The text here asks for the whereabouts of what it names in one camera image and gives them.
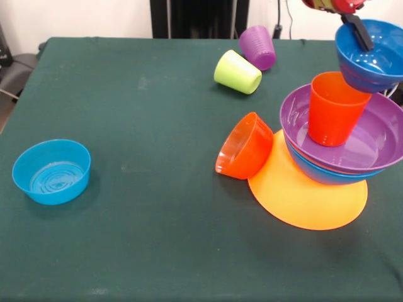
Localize black cable with plug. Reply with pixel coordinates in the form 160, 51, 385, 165
272, 0, 283, 40

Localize purple cup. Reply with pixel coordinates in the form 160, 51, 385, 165
239, 25, 277, 72

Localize green cup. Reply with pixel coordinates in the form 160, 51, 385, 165
213, 49, 263, 95

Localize orange cup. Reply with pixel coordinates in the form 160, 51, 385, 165
307, 71, 373, 147

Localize large light blue bowl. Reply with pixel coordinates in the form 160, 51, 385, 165
285, 135, 391, 185

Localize dark green tablecloth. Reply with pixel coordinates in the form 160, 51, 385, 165
0, 36, 403, 302

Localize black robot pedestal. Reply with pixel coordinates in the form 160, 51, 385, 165
150, 0, 249, 40

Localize purple bowl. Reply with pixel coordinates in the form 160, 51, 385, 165
279, 83, 403, 174

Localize thin black cable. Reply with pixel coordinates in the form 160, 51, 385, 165
282, 0, 295, 40

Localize dark blue bowl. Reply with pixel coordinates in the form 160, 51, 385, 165
334, 19, 403, 94

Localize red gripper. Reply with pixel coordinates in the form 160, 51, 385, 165
302, 0, 375, 53

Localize flat-bottomed light blue bowl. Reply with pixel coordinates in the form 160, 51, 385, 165
11, 138, 92, 206

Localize small orange bowl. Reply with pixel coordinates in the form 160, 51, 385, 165
215, 112, 274, 181

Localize large yellow-orange bowl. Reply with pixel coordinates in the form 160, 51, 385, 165
247, 129, 369, 231

